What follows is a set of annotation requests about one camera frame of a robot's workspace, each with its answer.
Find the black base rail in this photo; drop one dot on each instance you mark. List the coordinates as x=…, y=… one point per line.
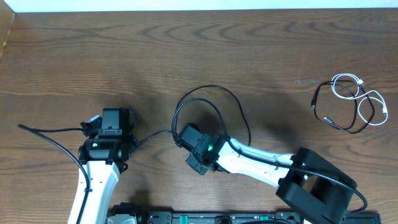
x=214, y=218

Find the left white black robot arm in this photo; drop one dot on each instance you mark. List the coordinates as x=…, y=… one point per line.
x=103, y=161

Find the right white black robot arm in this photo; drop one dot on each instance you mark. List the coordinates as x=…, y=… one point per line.
x=305, y=181

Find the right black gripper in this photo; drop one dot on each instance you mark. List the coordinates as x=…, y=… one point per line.
x=191, y=161

